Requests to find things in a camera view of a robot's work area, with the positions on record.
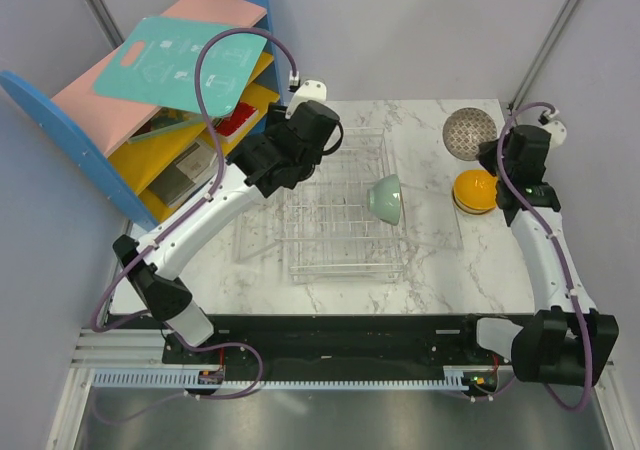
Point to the mint green bowl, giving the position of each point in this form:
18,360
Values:
384,200

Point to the red white box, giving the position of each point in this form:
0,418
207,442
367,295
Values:
241,119

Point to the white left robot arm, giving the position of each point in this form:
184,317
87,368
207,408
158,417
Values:
152,264

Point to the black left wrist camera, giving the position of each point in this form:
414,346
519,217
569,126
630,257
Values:
313,123

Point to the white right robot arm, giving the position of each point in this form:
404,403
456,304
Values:
567,341

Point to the purple scale pattern bowl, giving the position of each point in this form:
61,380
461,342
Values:
465,130

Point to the green book under board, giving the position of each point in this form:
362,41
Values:
166,120

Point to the orange yellow bowl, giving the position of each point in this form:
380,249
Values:
475,188

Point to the white slotted cable duct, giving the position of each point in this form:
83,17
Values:
192,377

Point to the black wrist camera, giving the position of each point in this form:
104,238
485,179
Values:
527,147
313,123

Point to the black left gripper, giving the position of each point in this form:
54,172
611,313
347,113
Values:
276,121

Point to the white wire dish rack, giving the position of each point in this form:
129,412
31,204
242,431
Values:
323,230

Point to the cream bowl with bird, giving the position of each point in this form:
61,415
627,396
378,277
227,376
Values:
472,211

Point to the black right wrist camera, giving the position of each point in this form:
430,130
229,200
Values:
527,147

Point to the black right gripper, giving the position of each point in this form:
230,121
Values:
485,155

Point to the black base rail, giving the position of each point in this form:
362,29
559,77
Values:
346,345

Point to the blue pink yellow shelf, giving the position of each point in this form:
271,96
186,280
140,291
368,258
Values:
94,131

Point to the teal cutting board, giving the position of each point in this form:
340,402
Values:
156,64

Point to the grey setup guide booklet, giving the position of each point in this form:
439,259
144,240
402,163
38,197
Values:
185,174

